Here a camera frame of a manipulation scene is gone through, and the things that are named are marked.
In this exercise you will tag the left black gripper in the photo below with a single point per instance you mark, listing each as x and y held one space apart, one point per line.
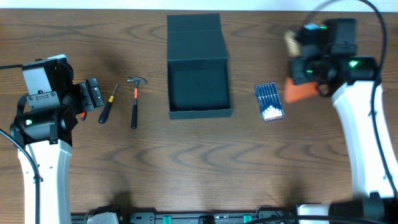
93 92

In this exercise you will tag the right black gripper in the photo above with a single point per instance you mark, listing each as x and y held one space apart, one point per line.
295 63

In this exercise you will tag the red handled pliers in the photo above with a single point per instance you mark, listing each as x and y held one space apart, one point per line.
83 116

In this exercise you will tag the black yellow screwdriver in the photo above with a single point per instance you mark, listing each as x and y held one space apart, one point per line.
107 108

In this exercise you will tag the wooden handled orange scraper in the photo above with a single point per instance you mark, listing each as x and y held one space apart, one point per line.
294 93

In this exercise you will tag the small claw hammer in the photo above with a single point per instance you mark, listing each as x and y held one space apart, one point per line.
136 81

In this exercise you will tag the blue precision screwdriver set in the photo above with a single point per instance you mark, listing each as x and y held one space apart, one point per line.
269 101

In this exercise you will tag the dark green gift box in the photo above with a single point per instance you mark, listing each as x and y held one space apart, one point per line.
197 67

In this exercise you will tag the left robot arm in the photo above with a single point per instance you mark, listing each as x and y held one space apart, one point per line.
42 132

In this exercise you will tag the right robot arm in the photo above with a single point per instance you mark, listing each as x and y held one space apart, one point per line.
356 95

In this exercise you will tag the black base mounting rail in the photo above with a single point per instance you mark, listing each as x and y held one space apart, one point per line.
145 216

